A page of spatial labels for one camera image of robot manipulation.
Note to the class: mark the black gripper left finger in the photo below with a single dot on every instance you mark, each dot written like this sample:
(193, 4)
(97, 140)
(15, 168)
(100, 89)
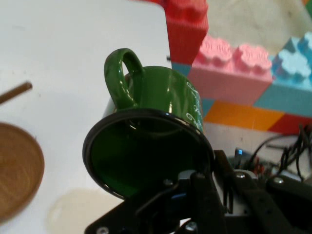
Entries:
(192, 207)

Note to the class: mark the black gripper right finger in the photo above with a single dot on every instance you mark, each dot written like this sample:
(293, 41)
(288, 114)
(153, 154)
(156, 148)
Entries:
(256, 202)

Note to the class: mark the green enamel mug white lettering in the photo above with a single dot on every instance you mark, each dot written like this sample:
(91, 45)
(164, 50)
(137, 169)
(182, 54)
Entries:
(148, 136)

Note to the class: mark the electronics board with blue light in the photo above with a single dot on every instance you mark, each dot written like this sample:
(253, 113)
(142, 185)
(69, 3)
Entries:
(243, 161)

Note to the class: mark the light blue giant building block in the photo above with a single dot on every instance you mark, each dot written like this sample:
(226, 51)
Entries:
(290, 80)

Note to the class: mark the pink giant building block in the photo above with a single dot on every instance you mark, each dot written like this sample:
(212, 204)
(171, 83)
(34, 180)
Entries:
(231, 73)

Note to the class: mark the wooden mug tree stand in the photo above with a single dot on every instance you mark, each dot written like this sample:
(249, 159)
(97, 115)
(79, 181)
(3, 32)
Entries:
(17, 170)

